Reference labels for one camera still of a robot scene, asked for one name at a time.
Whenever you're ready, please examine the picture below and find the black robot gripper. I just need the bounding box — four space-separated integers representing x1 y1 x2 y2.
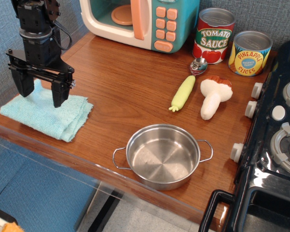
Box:
6 30 75 108

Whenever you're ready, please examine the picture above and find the light blue cloth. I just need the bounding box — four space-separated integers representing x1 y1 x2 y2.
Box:
0 79 94 142

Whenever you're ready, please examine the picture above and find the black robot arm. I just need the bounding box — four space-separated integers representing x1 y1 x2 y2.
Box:
6 0 75 108

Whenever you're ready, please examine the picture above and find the orange plate in microwave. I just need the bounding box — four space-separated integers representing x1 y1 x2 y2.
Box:
111 4 133 26

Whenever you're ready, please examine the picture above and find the toy microwave teal and cream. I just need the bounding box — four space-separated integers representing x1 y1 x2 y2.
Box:
80 0 200 54

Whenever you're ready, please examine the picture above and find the stainless steel pot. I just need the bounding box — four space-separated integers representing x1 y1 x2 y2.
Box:
123 124 214 191

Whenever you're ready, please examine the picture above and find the plush mushroom toy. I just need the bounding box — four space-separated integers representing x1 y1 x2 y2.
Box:
200 75 233 120

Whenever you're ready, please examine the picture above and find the tomato sauce can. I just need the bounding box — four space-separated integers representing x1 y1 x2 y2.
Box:
193 8 236 64

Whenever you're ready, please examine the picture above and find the pineapple slices can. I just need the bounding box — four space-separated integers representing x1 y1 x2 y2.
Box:
228 30 273 77

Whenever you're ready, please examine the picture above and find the white stove knob middle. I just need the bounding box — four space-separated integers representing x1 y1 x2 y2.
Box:
245 101 257 118

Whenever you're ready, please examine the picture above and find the white stove knob upper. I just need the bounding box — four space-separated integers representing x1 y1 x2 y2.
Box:
251 82 263 100

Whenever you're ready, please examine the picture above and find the black toy stove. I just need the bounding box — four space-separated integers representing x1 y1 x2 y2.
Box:
199 41 290 232

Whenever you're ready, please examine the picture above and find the spoon with green handle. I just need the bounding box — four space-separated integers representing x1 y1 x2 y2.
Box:
168 58 208 112

